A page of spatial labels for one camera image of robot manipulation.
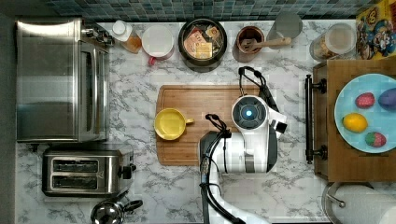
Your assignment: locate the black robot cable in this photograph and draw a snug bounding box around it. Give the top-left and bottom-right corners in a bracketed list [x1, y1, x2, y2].
[237, 65, 280, 113]

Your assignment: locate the silver two-slot toaster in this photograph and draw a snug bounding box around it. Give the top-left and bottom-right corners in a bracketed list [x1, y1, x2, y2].
[42, 145, 136, 198]

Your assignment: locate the colourful cereal box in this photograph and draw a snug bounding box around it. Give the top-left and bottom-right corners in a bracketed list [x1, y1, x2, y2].
[356, 0, 396, 60]

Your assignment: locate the wooden spoon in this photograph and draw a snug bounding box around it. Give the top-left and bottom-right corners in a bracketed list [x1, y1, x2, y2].
[241, 37, 291, 50]

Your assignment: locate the white mug pink handle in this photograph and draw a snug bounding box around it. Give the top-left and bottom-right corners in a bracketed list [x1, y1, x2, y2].
[142, 25, 174, 65]

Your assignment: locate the black bowl of tea packets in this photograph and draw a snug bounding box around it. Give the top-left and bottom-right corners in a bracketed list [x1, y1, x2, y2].
[177, 18, 227, 73]

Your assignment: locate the wooden tray black handle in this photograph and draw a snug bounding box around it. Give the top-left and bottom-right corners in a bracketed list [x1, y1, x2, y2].
[305, 60, 395, 182]

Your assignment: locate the pink toy strawberry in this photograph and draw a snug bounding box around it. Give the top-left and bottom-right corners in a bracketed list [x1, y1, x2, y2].
[355, 92, 375, 109]

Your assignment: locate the bamboo cutting board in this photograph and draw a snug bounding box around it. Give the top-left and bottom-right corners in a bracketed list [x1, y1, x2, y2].
[156, 85, 241, 166]

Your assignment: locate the steel kettle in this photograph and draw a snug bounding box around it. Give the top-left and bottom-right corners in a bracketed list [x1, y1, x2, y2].
[91, 200, 143, 224]

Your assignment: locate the grey metal cup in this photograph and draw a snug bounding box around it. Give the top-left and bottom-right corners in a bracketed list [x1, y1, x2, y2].
[267, 12, 303, 40]

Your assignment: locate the red green toy strawberry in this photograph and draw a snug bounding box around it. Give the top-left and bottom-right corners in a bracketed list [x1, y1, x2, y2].
[365, 132, 387, 147]

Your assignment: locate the stainless toaster oven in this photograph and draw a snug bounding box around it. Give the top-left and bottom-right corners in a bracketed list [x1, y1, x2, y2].
[16, 18, 112, 143]

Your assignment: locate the light blue plate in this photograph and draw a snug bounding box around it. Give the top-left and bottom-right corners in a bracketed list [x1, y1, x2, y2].
[333, 74, 396, 153]

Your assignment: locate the purple toy eggplant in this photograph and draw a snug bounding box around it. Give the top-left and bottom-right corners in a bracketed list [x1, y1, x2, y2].
[378, 88, 396, 111]

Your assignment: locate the brown jar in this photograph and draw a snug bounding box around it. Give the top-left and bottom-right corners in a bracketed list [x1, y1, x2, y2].
[233, 26, 264, 63]

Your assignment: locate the yellow cup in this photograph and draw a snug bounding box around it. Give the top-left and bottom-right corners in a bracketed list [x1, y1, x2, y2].
[154, 108, 194, 140]

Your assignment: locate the clear bottle white cap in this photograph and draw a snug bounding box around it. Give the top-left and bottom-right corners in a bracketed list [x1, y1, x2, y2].
[111, 21, 142, 54]

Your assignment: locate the yellow toy lemon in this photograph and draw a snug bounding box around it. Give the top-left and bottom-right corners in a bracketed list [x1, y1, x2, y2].
[342, 113, 368, 133]

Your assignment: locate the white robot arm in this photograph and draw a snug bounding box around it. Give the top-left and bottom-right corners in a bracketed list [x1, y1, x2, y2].
[198, 95, 287, 224]

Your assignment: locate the clear jar with cereal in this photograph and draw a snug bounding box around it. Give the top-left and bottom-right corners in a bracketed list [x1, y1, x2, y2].
[309, 23, 357, 61]

